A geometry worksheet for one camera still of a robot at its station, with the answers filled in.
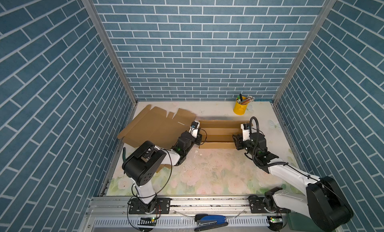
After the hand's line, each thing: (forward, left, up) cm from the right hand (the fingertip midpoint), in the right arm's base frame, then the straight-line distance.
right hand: (234, 133), depth 86 cm
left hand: (+3, +20, -1) cm, 20 cm away
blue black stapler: (-42, +14, -11) cm, 46 cm away
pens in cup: (+29, -8, -1) cm, 30 cm away
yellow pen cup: (+27, -7, -7) cm, 28 cm away
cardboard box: (+7, +8, -12) cm, 17 cm away
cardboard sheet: (+13, +56, -14) cm, 59 cm away
